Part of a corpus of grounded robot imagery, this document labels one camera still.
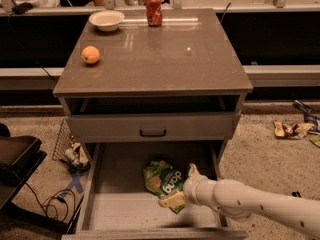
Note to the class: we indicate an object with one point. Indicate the grey drawer cabinet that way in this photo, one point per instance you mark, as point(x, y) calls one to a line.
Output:
point(185, 66)

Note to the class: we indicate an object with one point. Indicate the closed drawer with black handle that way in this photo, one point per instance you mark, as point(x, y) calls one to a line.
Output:
point(153, 127)

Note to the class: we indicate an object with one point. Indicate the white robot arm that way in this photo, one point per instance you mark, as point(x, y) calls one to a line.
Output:
point(237, 201)

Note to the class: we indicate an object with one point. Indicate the black tray stand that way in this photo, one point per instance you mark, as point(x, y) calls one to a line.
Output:
point(19, 158)

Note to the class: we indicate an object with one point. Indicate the wire basket with trash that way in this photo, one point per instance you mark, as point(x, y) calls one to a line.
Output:
point(69, 152)

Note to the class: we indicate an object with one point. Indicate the open bottom drawer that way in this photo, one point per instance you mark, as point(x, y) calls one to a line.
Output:
point(117, 205)

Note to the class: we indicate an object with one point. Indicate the orange soda can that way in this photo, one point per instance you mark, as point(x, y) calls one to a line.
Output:
point(154, 13)

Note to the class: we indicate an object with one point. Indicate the snack wrappers on floor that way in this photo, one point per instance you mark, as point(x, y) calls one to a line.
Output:
point(297, 131)

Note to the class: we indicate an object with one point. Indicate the black bar on floor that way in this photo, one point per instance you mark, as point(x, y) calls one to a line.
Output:
point(296, 194)

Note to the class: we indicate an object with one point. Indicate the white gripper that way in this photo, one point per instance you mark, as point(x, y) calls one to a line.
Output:
point(191, 188)

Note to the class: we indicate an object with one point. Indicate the orange fruit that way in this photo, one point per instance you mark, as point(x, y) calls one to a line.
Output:
point(90, 55)

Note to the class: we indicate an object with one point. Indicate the green rice chip bag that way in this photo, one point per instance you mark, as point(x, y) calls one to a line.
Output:
point(161, 178)

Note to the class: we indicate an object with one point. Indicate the white bowl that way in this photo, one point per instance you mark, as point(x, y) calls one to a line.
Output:
point(107, 20)

